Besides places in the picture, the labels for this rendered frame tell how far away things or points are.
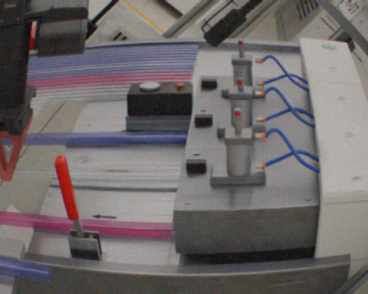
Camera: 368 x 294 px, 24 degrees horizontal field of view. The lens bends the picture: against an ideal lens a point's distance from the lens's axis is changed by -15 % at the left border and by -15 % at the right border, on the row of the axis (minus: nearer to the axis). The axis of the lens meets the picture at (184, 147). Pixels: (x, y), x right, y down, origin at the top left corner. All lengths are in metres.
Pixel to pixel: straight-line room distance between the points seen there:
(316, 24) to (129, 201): 1.32
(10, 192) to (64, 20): 1.58
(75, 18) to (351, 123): 0.32
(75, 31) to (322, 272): 0.37
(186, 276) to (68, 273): 0.11
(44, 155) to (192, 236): 1.60
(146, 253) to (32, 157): 1.57
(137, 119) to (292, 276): 0.40
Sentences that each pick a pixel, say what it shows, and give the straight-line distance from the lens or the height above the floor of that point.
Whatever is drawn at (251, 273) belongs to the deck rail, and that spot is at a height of 1.15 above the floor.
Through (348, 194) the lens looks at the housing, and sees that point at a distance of 0.81.
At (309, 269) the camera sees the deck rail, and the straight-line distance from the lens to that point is 0.82.
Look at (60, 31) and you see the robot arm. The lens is 0.96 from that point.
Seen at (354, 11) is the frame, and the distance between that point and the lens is 1.37.
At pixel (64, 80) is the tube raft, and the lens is 1.33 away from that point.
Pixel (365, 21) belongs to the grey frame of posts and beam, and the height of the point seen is 1.35.
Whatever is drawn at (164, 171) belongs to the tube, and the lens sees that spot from 1.01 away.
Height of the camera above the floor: 1.46
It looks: 20 degrees down
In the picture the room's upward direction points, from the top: 46 degrees clockwise
